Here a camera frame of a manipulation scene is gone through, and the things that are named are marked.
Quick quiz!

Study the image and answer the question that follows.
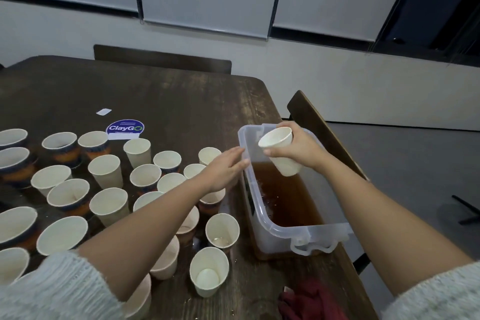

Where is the round white side table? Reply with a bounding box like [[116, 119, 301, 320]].
[[452, 194, 480, 226]]

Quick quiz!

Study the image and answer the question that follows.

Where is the dark wooden chair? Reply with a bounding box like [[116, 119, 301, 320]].
[[93, 43, 234, 76], [287, 89, 372, 276]]

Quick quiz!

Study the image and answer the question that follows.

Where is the dark red cloth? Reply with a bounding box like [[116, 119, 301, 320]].
[[277, 280, 350, 320]]

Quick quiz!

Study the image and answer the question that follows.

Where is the person's left forearm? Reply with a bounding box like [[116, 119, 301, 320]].
[[0, 177, 219, 320]]

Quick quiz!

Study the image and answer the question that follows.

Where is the dark wooden table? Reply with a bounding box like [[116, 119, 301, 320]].
[[0, 55, 380, 320]]

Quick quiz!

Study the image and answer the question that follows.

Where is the white paper cup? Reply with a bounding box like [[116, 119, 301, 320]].
[[258, 126, 303, 178], [183, 163, 207, 181], [198, 146, 223, 167]]

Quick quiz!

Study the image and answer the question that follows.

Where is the clear plastic storage bin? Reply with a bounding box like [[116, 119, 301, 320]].
[[237, 122, 355, 259]]

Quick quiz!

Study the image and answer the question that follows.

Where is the person's right hand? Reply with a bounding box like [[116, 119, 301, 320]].
[[262, 121, 331, 175]]

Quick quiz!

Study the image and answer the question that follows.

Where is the dark window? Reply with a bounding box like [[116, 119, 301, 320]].
[[372, 0, 480, 68]]

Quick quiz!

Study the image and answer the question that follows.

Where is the group of paper cups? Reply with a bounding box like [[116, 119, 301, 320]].
[[0, 127, 241, 320]]

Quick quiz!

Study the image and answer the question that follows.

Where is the person's left hand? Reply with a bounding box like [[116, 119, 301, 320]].
[[196, 145, 251, 196]]

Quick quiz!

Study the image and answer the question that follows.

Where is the person's right forearm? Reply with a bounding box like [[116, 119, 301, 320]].
[[318, 154, 480, 320]]

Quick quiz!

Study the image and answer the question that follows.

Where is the round blue sticker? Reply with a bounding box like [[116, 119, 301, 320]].
[[105, 118, 146, 141]]

